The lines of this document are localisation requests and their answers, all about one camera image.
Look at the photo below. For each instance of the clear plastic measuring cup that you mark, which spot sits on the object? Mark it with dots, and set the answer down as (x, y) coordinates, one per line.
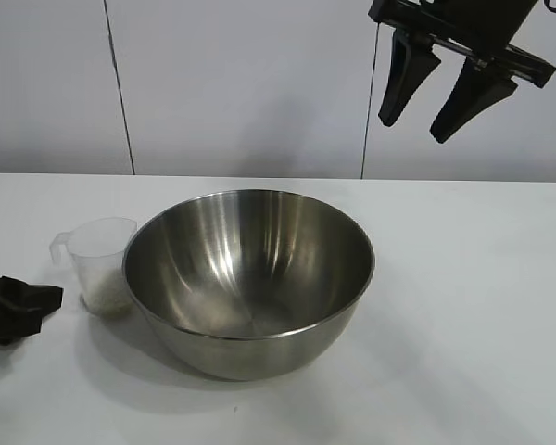
(92, 250)

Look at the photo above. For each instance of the white rice grains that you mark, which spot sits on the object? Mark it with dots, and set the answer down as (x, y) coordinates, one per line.
(107, 299)

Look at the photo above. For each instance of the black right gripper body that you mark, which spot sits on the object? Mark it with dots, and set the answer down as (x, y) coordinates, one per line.
(468, 18)

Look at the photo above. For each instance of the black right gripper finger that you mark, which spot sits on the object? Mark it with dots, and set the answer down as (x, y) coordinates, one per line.
(470, 99)
(405, 74)

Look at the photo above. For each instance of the stainless steel mixing bowl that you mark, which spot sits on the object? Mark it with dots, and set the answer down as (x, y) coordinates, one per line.
(245, 269)

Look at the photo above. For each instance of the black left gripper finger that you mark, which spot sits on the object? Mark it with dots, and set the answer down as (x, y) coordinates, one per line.
(32, 299)
(9, 326)

